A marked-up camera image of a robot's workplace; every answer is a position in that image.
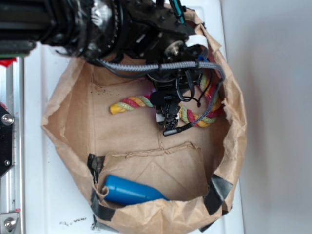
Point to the black tape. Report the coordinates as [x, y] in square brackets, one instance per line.
[219, 189]
[95, 165]

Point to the brown paper bag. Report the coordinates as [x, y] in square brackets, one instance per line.
[78, 121]

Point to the silver corner bracket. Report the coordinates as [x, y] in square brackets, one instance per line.
[9, 222]

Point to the black tape front left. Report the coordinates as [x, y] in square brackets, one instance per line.
[95, 165]

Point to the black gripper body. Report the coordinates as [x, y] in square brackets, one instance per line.
[178, 84]

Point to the aluminium frame rail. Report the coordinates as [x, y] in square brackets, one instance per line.
[11, 184]

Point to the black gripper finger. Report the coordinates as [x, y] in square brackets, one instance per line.
[167, 115]

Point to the black tape front right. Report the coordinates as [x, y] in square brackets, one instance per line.
[219, 189]

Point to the blue plastic bottle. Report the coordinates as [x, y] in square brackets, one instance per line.
[127, 192]

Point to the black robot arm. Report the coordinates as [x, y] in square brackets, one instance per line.
[131, 38]

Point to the black bracket plate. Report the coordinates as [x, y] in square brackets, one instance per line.
[6, 140]

